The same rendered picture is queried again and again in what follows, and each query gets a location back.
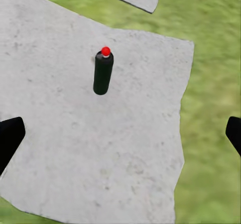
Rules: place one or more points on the pesticide atomizer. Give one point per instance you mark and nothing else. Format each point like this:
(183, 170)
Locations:
(103, 67)

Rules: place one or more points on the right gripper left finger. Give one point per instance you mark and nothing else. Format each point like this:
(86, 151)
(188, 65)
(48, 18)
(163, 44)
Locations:
(12, 132)

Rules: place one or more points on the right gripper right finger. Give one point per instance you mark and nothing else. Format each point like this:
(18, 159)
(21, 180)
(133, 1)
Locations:
(233, 132)

